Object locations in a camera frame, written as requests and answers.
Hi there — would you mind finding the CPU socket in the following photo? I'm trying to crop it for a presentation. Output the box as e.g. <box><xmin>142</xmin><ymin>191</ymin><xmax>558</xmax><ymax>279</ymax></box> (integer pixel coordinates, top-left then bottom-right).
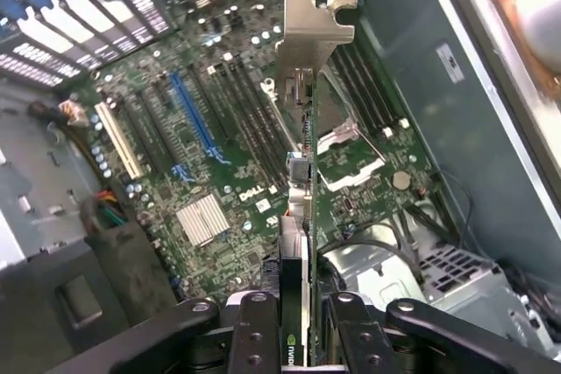
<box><xmin>260</xmin><ymin>75</ymin><xmax>389</xmax><ymax>194</ymax></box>

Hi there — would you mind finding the grey power supply unit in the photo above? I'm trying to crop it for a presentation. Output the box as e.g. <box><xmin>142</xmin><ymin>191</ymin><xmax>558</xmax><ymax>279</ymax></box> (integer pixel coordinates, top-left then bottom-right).
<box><xmin>0</xmin><ymin>80</ymin><xmax>102</xmax><ymax>270</ymax></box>

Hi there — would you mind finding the silver metal drive cage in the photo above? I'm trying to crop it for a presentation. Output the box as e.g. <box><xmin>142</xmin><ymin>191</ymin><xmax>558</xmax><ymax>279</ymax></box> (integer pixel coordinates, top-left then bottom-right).
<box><xmin>322</xmin><ymin>215</ymin><xmax>553</xmax><ymax>357</ymax></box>

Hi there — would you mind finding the white label sticker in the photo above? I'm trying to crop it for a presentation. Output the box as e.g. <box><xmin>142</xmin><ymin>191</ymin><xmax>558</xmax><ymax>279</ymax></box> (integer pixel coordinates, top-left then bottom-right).
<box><xmin>435</xmin><ymin>43</ymin><xmax>465</xmax><ymax>85</ymax></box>

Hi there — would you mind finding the black plastic air duct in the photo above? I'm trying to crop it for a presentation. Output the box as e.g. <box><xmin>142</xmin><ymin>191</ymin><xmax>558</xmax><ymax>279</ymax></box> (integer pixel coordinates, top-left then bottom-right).
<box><xmin>0</xmin><ymin>215</ymin><xmax>185</xmax><ymax>374</ymax></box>

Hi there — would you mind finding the silver chipset heat sink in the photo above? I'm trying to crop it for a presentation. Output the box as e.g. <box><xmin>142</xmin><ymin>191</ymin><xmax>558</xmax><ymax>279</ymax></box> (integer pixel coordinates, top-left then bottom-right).
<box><xmin>174</xmin><ymin>193</ymin><xmax>232</xmax><ymax>247</ymax></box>

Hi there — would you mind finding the open grey PC case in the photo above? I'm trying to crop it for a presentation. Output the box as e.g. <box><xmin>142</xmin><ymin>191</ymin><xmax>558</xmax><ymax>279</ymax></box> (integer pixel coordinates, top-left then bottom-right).
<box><xmin>0</xmin><ymin>0</ymin><xmax>561</xmax><ymax>374</ymax></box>

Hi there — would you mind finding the green motherboard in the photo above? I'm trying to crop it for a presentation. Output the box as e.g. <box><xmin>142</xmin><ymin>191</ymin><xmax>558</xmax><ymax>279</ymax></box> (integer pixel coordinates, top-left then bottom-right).
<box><xmin>85</xmin><ymin>0</ymin><xmax>446</xmax><ymax>305</ymax></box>

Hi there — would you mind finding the coloured power wire bundle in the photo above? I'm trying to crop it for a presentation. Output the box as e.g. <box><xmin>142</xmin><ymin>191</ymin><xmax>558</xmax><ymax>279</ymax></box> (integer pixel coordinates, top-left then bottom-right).
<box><xmin>81</xmin><ymin>187</ymin><xmax>131</xmax><ymax>230</ymax></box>

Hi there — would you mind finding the silver coin battery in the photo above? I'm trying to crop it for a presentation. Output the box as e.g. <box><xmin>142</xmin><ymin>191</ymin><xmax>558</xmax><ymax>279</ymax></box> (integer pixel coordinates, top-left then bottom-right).
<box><xmin>390</xmin><ymin>171</ymin><xmax>412</xmax><ymax>192</ymax></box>

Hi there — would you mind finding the blue expansion slot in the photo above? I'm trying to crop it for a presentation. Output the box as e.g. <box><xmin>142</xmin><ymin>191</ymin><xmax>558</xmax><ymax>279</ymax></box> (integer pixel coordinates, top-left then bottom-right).
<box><xmin>168</xmin><ymin>70</ymin><xmax>220</xmax><ymax>163</ymax></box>

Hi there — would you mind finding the white expansion slot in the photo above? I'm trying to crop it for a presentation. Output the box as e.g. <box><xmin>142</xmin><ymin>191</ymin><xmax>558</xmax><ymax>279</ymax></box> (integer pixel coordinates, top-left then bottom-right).
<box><xmin>94</xmin><ymin>102</ymin><xmax>145</xmax><ymax>181</ymax></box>

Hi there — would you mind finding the silver socket cover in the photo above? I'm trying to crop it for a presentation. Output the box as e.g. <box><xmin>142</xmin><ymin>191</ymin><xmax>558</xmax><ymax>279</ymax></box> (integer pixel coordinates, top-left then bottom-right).
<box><xmin>316</xmin><ymin>119</ymin><xmax>387</xmax><ymax>194</ymax></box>

